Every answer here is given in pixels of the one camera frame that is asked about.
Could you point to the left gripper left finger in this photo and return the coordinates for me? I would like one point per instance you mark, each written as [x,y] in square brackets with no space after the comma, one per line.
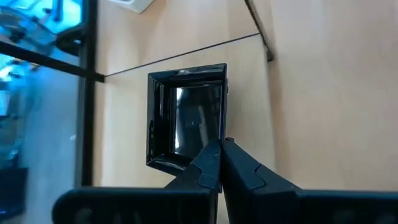
[186,202]

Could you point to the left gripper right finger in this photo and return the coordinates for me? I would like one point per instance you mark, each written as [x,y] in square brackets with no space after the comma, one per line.
[264,202]

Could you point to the white faceted plant pot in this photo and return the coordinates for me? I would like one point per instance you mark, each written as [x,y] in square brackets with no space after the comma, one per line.
[133,4]

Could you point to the wooden shelf black metal frame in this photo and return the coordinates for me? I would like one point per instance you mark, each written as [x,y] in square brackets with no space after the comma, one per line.
[124,140]

